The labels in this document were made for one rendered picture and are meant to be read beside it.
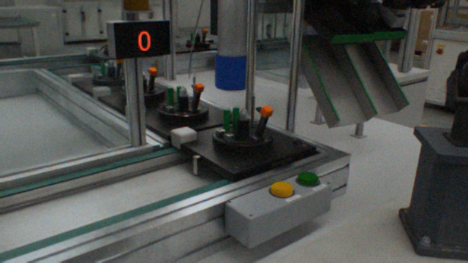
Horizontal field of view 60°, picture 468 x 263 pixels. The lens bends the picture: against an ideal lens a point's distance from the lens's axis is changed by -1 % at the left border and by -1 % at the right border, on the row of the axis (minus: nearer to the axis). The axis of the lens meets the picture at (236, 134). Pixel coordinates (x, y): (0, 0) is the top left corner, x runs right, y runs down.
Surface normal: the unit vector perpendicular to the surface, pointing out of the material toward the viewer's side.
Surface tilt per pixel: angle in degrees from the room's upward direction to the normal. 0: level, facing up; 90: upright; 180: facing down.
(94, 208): 0
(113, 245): 90
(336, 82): 45
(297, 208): 90
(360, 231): 0
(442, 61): 90
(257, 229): 90
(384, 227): 0
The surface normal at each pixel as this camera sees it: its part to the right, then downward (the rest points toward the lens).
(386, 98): 0.36, -0.44
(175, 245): 0.62, 0.29
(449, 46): -0.79, 0.19
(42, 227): 0.02, -0.94
